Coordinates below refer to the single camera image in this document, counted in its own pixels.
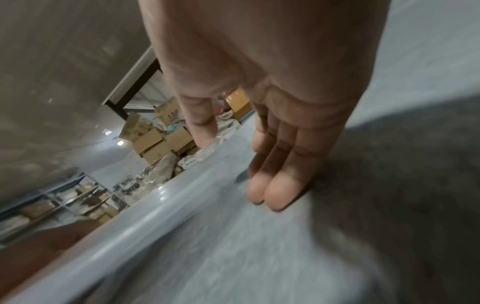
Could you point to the person's right hand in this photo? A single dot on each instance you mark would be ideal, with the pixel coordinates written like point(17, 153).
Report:
point(270, 50)

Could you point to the heap of tilted cardboard boxes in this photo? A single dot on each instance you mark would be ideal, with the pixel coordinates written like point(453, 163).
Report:
point(150, 148)

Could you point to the grey metal shelf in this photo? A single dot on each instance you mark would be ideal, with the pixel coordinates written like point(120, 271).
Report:
point(45, 202)

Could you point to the black metal frame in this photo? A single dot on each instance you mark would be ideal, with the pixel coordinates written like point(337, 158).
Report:
point(131, 89)

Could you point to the person's left hand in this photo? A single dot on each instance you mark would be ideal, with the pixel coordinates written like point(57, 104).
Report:
point(33, 255)

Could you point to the grey table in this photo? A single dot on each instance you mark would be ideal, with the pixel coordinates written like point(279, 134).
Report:
point(412, 178)

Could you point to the white sack with blue print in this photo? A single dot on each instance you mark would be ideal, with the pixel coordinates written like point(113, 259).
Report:
point(186, 162)

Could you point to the plain yellowish cardboard box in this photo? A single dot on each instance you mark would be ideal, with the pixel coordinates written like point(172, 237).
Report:
point(240, 104)

